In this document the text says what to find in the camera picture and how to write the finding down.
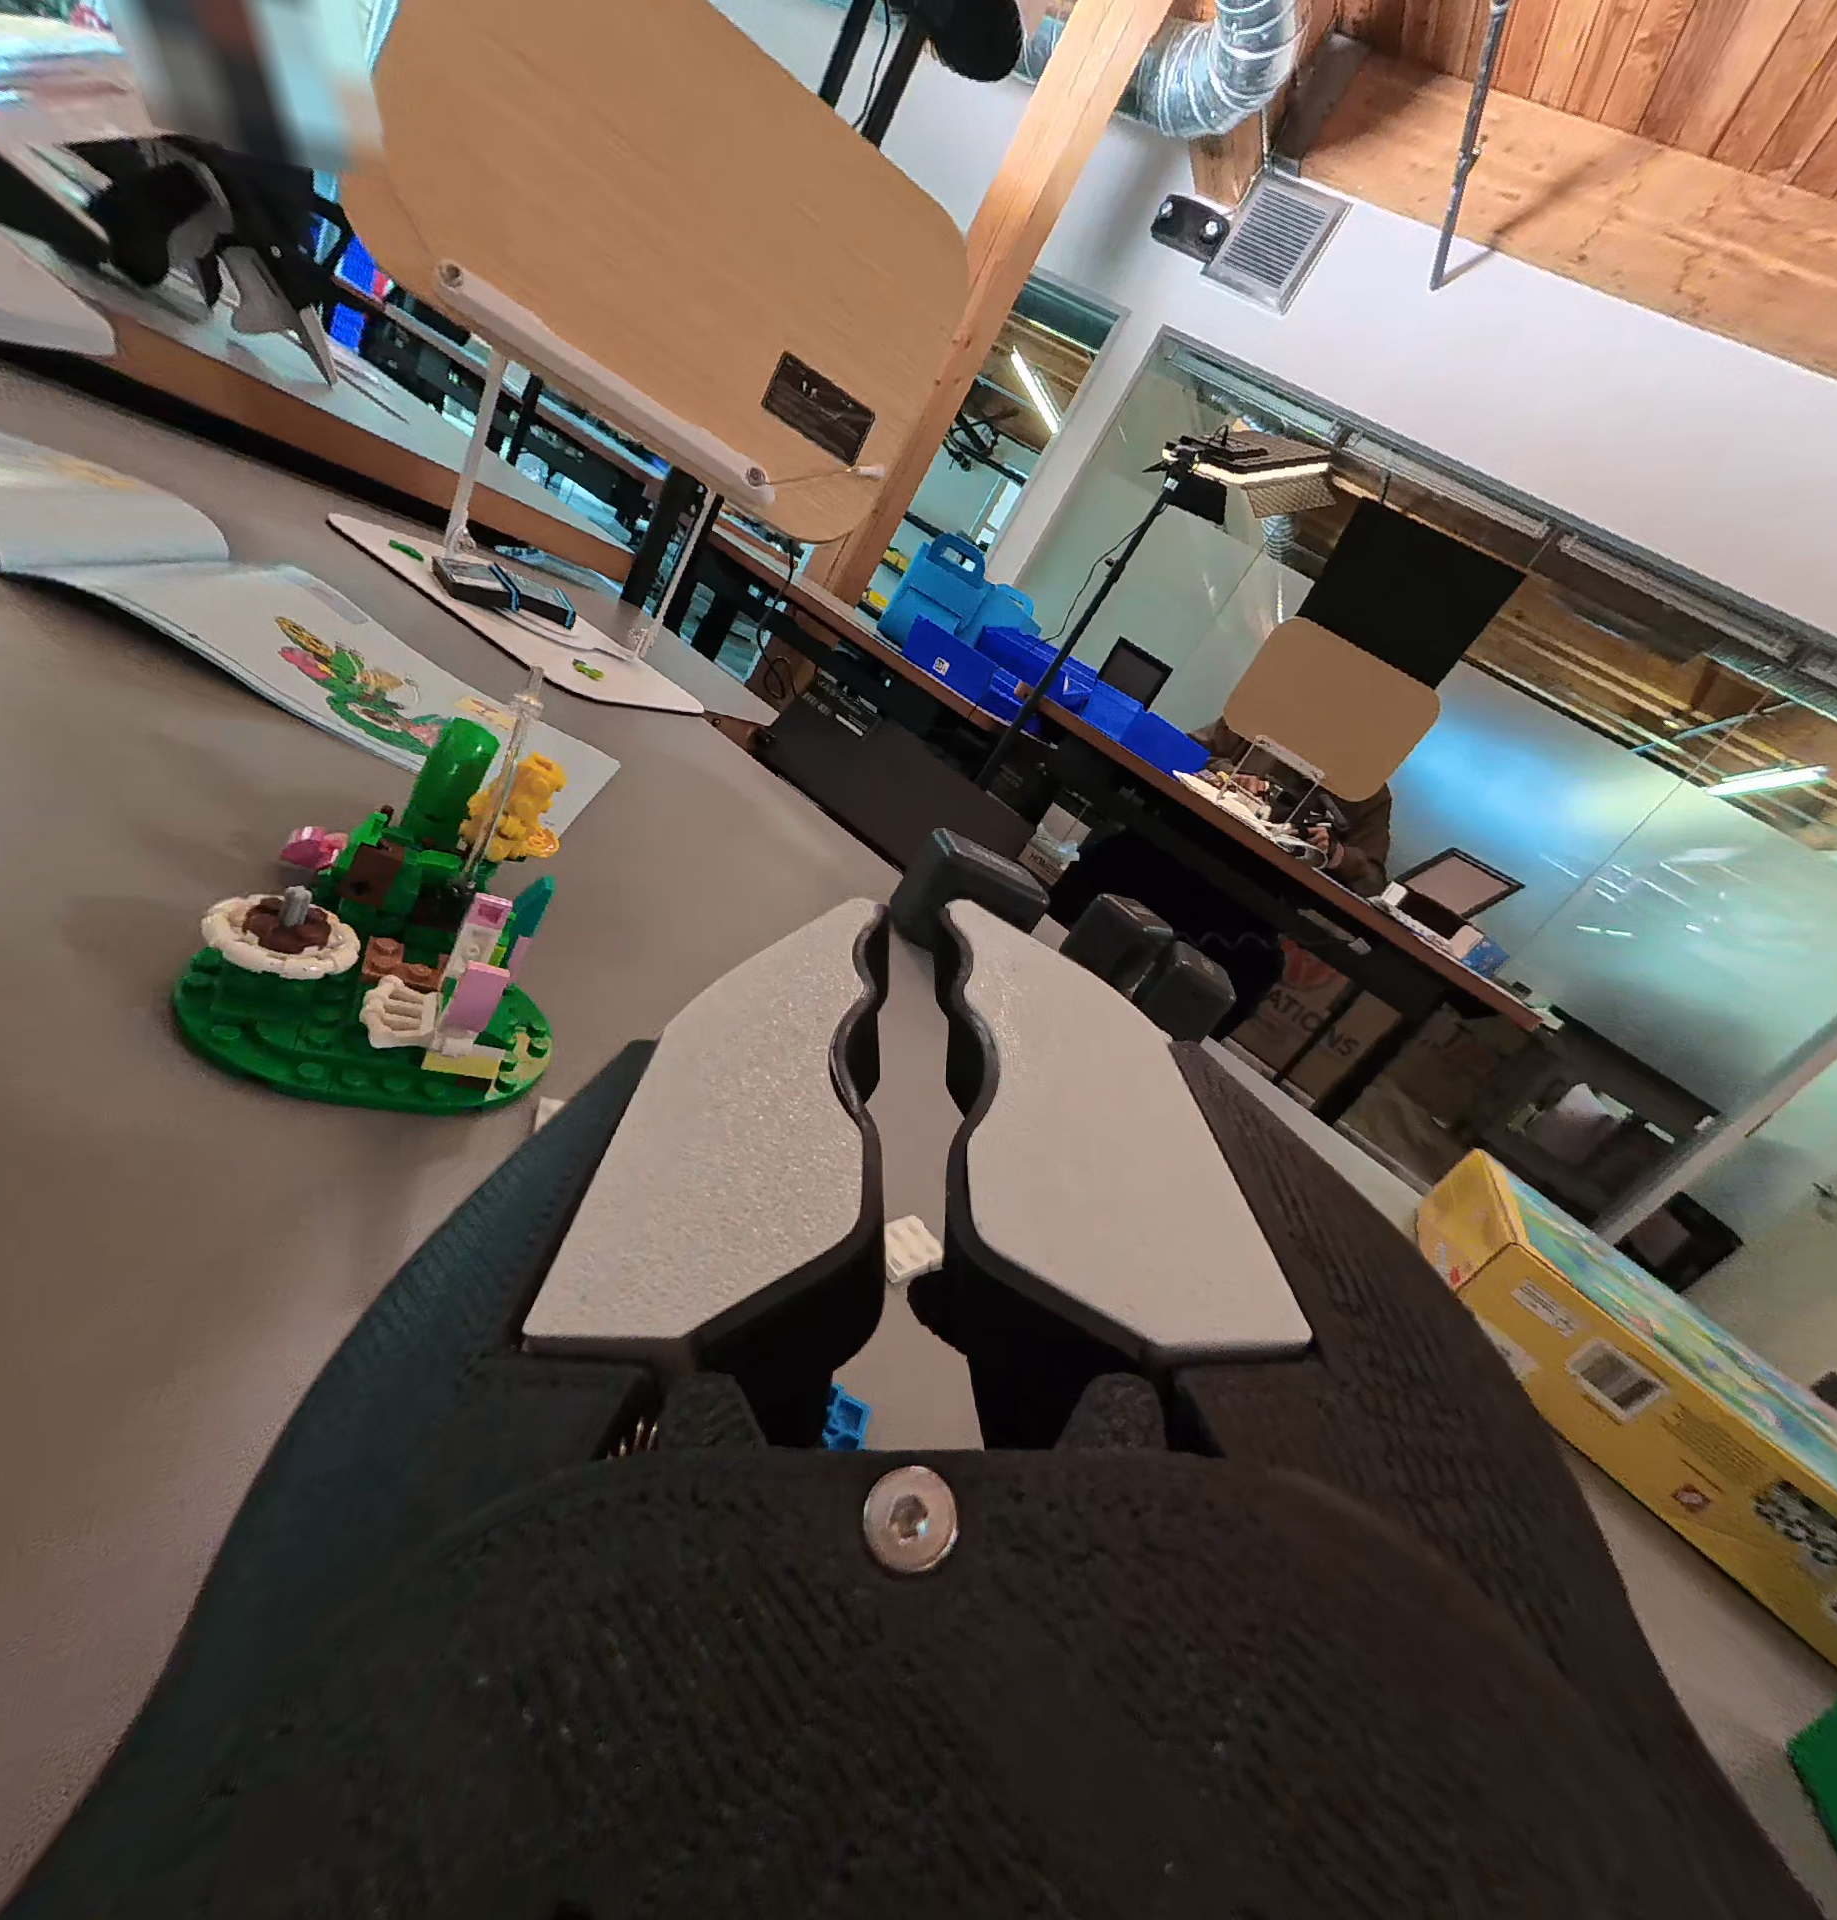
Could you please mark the light blue lego piece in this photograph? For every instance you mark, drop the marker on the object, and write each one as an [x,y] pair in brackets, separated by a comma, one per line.
[846,1419]

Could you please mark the white printed sheets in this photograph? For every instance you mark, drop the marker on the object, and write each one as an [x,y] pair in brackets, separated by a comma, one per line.
[19,293]

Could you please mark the black round object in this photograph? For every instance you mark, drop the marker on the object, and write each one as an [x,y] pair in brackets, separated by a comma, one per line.
[962,39]

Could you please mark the wooden post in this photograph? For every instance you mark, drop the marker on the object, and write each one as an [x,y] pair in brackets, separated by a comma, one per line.
[1009,224]

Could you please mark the yellow lego box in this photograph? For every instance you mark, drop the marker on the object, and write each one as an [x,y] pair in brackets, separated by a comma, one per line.
[1652,1394]

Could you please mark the wall air vent grille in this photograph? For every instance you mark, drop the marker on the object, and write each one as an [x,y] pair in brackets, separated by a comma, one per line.
[1278,240]

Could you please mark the stack of blue storage bins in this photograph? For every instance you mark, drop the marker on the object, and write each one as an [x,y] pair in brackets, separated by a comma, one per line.
[949,601]

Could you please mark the brown office desk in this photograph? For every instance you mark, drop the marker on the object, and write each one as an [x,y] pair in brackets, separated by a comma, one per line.
[1456,978]

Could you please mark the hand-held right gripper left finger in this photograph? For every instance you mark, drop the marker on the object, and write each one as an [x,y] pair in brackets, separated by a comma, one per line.
[722,1170]

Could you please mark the small wooden board stand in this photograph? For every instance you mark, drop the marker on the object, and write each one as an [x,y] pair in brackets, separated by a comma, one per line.
[1331,713]

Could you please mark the black tool with grey tips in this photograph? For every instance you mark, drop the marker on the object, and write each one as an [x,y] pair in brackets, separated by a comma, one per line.
[169,211]

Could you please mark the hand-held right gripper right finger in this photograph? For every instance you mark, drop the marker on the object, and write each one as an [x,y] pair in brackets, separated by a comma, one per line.
[1128,1185]

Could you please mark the black battery pack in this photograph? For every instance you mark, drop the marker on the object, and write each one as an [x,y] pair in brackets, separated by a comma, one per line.
[498,589]

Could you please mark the small black monitor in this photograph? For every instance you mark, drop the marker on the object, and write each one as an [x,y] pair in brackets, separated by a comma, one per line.
[1134,673]

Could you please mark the light panel on tripod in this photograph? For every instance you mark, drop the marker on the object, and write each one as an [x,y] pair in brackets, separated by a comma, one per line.
[1262,458]

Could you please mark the wooden edged table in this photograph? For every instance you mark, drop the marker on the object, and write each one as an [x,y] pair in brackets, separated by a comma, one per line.
[198,392]

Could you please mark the lego instruction booklet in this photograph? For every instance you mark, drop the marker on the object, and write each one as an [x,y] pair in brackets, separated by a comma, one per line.
[93,524]

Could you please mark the green lego flower model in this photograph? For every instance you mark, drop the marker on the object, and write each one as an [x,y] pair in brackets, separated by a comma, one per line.
[303,1035]

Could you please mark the silver ventilation duct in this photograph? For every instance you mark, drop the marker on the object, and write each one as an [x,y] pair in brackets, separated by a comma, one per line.
[1233,60]

